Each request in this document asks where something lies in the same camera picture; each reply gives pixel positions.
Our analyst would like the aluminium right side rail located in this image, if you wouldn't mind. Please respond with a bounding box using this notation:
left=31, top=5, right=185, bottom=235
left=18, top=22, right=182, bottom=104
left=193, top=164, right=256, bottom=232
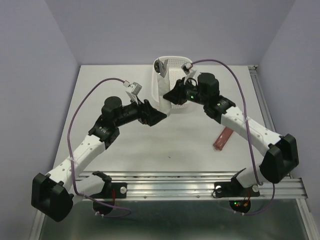
left=248, top=65, right=276, bottom=132

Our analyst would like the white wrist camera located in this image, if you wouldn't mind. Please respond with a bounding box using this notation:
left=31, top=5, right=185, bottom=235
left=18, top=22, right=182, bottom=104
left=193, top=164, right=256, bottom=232
left=181, top=62, right=197, bottom=84
left=123, top=81, right=142, bottom=104

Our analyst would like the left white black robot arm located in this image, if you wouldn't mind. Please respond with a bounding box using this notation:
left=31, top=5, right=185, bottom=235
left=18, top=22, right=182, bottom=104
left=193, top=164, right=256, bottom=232
left=31, top=96, right=167, bottom=222

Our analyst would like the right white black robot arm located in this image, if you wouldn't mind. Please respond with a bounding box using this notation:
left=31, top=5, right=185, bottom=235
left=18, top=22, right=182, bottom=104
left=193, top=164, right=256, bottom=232
left=163, top=73, right=299, bottom=195

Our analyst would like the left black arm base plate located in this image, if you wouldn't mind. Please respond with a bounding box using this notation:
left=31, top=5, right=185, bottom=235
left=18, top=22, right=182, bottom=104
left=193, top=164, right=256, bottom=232
left=91, top=182, right=127, bottom=215

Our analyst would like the red plastic utensil tray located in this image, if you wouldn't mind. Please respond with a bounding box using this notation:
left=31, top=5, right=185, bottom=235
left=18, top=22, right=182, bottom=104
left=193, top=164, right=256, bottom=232
left=213, top=127, right=234, bottom=151

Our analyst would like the green handled fork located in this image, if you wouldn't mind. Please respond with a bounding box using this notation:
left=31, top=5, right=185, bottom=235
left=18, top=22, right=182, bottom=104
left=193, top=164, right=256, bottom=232
left=159, top=59, right=169, bottom=78

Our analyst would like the aluminium rail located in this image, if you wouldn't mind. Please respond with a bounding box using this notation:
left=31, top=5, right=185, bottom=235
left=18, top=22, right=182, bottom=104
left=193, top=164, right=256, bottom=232
left=107, top=171, right=308, bottom=201
left=248, top=65, right=276, bottom=132

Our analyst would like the green handled spoon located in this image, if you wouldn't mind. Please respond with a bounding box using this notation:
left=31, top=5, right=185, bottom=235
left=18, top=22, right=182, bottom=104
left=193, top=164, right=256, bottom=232
left=153, top=59, right=163, bottom=74

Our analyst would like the aluminium front rail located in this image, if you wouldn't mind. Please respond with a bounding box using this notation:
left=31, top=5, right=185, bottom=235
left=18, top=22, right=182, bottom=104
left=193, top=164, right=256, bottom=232
left=107, top=171, right=308, bottom=201

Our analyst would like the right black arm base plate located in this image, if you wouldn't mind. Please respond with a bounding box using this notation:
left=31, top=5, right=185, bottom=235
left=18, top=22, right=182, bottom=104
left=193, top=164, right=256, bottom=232
left=211, top=181, right=260, bottom=214

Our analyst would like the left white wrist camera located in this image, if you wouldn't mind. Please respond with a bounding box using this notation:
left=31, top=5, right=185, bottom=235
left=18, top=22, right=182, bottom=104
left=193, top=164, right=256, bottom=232
left=123, top=81, right=142, bottom=104

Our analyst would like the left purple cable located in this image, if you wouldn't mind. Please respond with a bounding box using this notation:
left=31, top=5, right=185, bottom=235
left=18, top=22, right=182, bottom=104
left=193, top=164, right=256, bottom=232
left=66, top=77, right=132, bottom=218

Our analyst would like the white perforated plastic basket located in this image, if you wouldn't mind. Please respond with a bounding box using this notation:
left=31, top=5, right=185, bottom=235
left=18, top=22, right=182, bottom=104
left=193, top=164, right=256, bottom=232
left=151, top=56, right=192, bottom=108

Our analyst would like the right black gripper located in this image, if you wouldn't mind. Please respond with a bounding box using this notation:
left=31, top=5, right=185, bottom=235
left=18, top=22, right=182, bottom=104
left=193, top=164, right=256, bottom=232
left=163, top=75, right=209, bottom=106

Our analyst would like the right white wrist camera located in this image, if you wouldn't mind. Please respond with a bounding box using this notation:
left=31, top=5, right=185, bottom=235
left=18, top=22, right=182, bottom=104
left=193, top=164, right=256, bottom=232
left=181, top=62, right=197, bottom=84

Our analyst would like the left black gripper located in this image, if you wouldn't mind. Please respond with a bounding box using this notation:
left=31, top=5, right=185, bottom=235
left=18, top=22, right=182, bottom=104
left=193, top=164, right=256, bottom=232
left=114, top=94, right=167, bottom=127

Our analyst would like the white paper napkin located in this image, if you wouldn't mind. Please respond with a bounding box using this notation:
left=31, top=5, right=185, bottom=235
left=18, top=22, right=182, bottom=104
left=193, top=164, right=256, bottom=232
left=157, top=68, right=171, bottom=117

